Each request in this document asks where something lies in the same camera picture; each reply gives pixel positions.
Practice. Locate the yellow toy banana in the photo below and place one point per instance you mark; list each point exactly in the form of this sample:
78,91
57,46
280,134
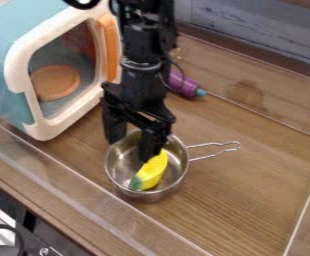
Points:
148,175

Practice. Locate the purple toy eggplant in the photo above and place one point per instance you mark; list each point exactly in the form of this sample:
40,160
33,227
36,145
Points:
183,85

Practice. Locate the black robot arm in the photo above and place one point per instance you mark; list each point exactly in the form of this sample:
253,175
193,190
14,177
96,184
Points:
148,31

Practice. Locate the orange microwave turntable plate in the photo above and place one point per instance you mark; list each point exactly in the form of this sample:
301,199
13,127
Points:
54,81

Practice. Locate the blue toy microwave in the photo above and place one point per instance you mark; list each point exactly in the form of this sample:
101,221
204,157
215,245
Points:
44,32

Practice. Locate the clear acrylic barrier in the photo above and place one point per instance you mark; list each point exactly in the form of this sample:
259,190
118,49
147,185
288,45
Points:
89,215

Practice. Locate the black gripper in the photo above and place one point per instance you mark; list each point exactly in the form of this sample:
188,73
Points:
134,101

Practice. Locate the silver pot with wire handle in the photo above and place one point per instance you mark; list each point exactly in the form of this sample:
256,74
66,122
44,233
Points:
121,164

